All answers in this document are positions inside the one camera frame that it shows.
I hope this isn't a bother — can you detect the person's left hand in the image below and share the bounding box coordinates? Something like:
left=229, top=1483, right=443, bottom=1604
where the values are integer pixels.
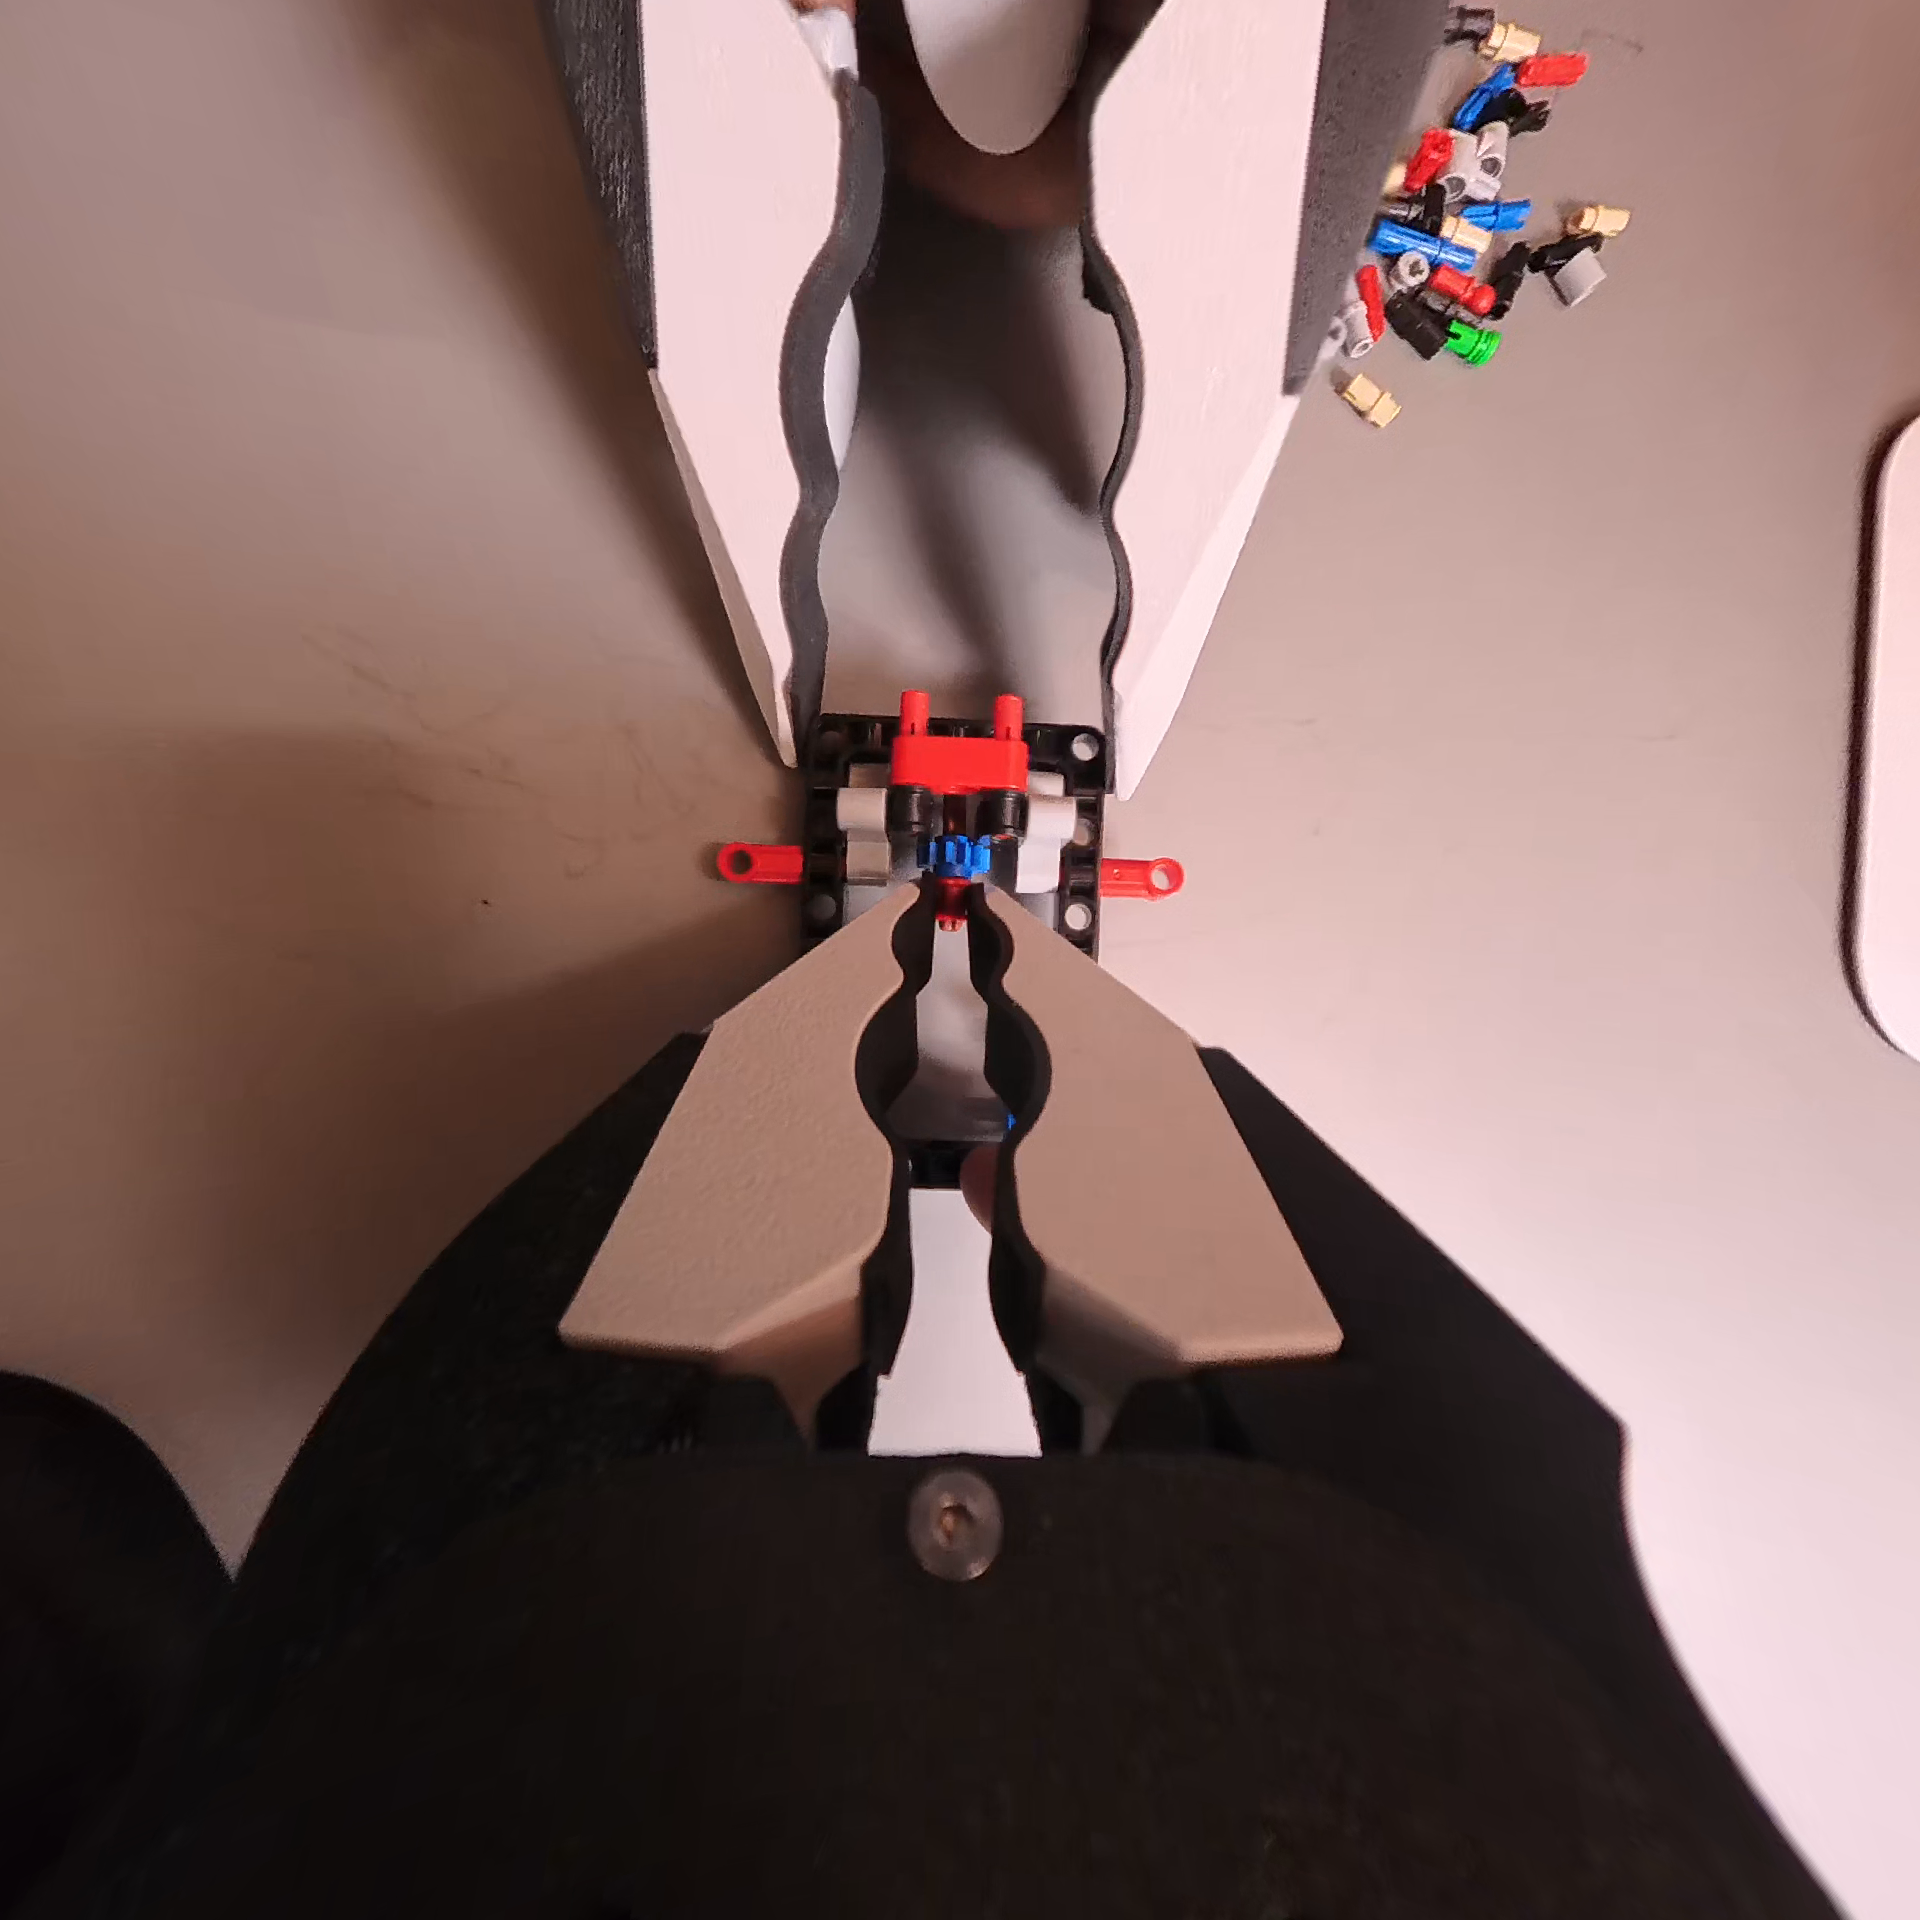
left=791, top=0, right=1117, bottom=234

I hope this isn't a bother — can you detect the white book stand base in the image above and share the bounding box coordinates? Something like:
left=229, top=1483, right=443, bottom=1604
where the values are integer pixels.
left=1849, top=419, right=1920, bottom=1059

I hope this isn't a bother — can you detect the black lego frame assembly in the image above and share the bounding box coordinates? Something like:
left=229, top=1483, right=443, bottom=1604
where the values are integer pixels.
left=717, top=691, right=1187, bottom=1188

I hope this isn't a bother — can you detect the pile of small lego pieces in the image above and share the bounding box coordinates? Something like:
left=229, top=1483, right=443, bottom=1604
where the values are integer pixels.
left=1334, top=0, right=1634, bottom=431

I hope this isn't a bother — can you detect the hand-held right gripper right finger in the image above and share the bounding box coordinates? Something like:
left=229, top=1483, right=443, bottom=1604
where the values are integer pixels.
left=967, top=885, right=1345, bottom=1454

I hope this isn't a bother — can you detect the dark cloth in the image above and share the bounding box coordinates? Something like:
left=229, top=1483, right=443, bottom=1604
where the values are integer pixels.
left=0, top=1372, right=236, bottom=1920

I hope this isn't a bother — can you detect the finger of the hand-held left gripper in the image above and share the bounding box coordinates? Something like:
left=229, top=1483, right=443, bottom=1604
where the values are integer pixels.
left=639, top=0, right=891, bottom=773
left=1077, top=0, right=1334, bottom=798

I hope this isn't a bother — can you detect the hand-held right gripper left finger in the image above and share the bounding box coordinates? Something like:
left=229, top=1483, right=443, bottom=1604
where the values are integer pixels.
left=555, top=880, right=936, bottom=1444

